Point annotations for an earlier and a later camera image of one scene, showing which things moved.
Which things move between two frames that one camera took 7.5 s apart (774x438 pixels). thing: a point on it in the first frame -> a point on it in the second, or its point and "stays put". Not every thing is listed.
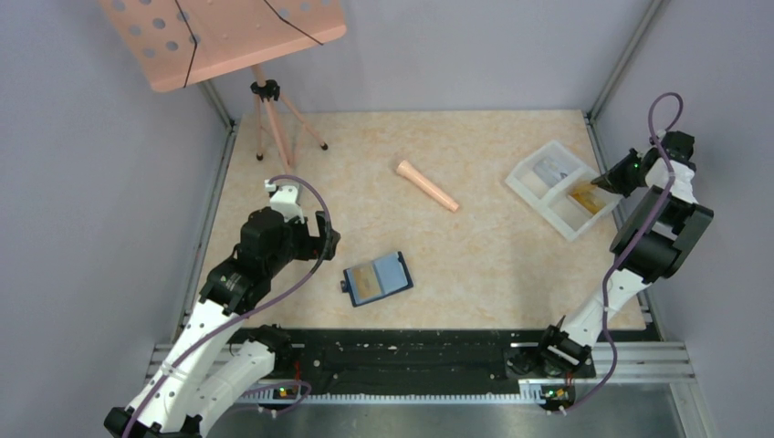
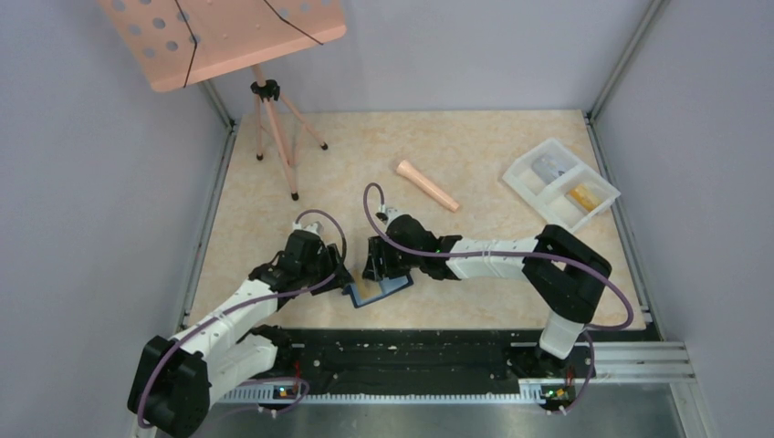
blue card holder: (392, 274) stays put
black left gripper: (312, 245) -> (342, 277)
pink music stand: (180, 42) stays put
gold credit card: (366, 282) stays put
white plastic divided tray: (557, 184) stays put
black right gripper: (611, 179) -> (377, 268)
